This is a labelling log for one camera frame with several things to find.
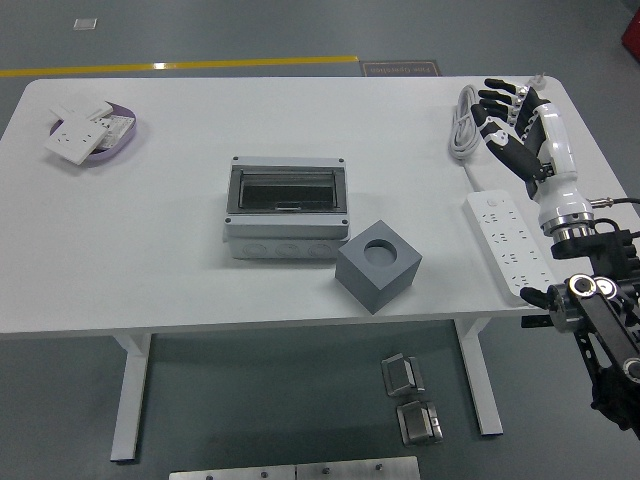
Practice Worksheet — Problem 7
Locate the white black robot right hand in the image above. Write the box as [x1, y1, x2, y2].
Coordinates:
[469, 77, 596, 227]

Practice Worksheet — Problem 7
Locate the white coiled power cord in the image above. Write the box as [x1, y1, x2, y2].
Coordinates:
[447, 73, 549, 194]

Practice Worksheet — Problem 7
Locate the metal plate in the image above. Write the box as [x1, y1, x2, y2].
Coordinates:
[294, 455, 421, 480]
[168, 466, 297, 480]

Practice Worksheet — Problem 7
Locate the red object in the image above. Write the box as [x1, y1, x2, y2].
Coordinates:
[619, 9, 640, 51]

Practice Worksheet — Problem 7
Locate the white printed socket module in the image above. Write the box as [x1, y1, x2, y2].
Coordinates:
[94, 113, 136, 151]

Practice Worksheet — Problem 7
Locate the white switch panel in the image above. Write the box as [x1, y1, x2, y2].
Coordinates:
[48, 89, 114, 121]

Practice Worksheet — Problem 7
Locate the white power strip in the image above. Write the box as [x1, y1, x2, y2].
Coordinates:
[462, 189, 560, 306]

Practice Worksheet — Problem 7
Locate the white wall socket panel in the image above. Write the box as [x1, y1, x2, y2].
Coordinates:
[42, 114, 112, 166]

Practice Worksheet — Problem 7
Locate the grey junction box clear lid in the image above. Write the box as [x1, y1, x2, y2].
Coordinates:
[223, 155, 351, 260]

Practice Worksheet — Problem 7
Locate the grey cube with round recess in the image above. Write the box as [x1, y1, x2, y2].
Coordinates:
[335, 218, 424, 315]

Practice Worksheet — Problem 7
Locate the purple tray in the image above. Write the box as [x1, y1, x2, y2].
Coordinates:
[48, 102, 139, 164]

